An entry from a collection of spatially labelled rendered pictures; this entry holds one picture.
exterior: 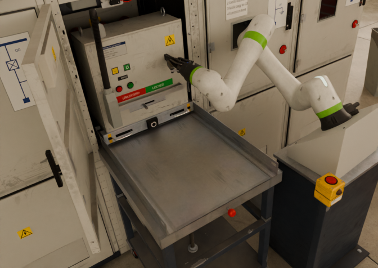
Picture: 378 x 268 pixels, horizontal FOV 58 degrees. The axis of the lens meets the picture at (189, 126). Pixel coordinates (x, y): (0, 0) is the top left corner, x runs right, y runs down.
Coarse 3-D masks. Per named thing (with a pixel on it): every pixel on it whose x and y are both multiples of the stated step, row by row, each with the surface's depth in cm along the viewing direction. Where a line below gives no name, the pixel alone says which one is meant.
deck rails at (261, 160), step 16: (192, 112) 196; (208, 128) 181; (224, 128) 173; (240, 144) 165; (112, 160) 165; (256, 160) 157; (272, 160) 147; (128, 176) 147; (272, 176) 147; (144, 192) 145; (160, 224) 128
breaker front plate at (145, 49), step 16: (144, 32) 158; (160, 32) 163; (176, 32) 167; (128, 48) 157; (144, 48) 162; (160, 48) 167; (176, 48) 171; (96, 64) 152; (112, 64) 157; (144, 64) 166; (160, 64) 171; (96, 80) 156; (112, 80) 160; (128, 80) 165; (144, 80) 170; (160, 80) 175; (176, 80) 180; (144, 96) 174; (176, 96) 185; (128, 112) 173; (144, 112) 178; (160, 112) 184; (112, 128) 172
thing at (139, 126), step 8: (184, 104) 190; (192, 104) 192; (168, 112) 186; (176, 112) 189; (144, 120) 179; (160, 120) 185; (120, 128) 174; (128, 128) 176; (136, 128) 179; (144, 128) 182; (104, 136) 170; (120, 136) 176
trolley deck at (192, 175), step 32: (160, 128) 185; (192, 128) 183; (128, 160) 164; (160, 160) 163; (192, 160) 161; (224, 160) 159; (128, 192) 147; (160, 192) 145; (192, 192) 144; (224, 192) 142; (256, 192) 146; (192, 224) 131
